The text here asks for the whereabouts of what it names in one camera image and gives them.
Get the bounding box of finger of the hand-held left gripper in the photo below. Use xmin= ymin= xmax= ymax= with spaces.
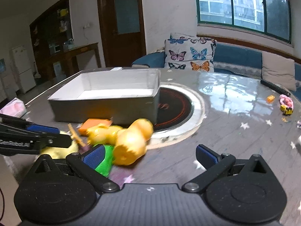
xmin=0 ymin=114 xmax=60 ymax=135
xmin=0 ymin=132 xmax=72 ymax=156

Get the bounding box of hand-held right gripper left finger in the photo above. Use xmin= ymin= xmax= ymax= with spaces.
xmin=29 ymin=145 xmax=120 ymax=194

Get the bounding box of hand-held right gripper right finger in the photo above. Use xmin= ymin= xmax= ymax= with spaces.
xmin=182 ymin=144 xmax=274 ymax=193

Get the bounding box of pale yellow plush toy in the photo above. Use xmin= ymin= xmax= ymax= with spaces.
xmin=40 ymin=131 xmax=79 ymax=159

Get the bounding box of green packet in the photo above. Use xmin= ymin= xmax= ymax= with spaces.
xmin=94 ymin=145 xmax=116 ymax=178

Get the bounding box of grey cardboard box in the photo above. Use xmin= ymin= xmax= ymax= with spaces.
xmin=47 ymin=68 xmax=161 ymax=125

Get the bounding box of small tan toy figure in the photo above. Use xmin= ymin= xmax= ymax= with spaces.
xmin=68 ymin=123 xmax=91 ymax=151

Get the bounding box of orange packet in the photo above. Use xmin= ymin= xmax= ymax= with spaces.
xmin=78 ymin=118 xmax=113 ymax=136

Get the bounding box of pink tissue pack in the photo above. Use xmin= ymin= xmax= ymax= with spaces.
xmin=0 ymin=97 xmax=27 ymax=118

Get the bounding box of round built-in induction cooktop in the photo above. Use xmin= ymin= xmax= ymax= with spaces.
xmin=147 ymin=83 xmax=205 ymax=150

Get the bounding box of white refrigerator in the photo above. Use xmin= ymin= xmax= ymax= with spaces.
xmin=11 ymin=44 xmax=37 ymax=94

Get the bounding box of dark wooden side table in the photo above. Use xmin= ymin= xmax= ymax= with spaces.
xmin=48 ymin=42 xmax=102 ymax=77

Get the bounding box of small yellow toy car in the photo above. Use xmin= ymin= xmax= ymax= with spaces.
xmin=280 ymin=105 xmax=295 ymax=116

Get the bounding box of pink toy figure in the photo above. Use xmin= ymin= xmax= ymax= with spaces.
xmin=279 ymin=94 xmax=294 ymax=108

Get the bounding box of black remote control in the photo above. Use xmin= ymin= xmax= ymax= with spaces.
xmin=260 ymin=79 xmax=292 ymax=96

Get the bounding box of dark wooden display cabinet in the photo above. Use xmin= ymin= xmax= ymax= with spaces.
xmin=29 ymin=0 xmax=79 ymax=82

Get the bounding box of blue sofa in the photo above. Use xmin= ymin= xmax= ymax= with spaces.
xmin=131 ymin=42 xmax=301 ymax=92

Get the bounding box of butterfly print pillow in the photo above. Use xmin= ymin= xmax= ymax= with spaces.
xmin=164 ymin=33 xmax=217 ymax=73

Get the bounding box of grey cushion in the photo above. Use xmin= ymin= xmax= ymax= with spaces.
xmin=261 ymin=51 xmax=297 ymax=91

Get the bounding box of dark wooden door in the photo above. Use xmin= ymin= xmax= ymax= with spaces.
xmin=96 ymin=0 xmax=147 ymax=68

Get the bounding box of green framed window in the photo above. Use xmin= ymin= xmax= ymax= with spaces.
xmin=194 ymin=0 xmax=292 ymax=44

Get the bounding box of black cable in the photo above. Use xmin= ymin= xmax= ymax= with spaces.
xmin=0 ymin=188 xmax=6 ymax=218

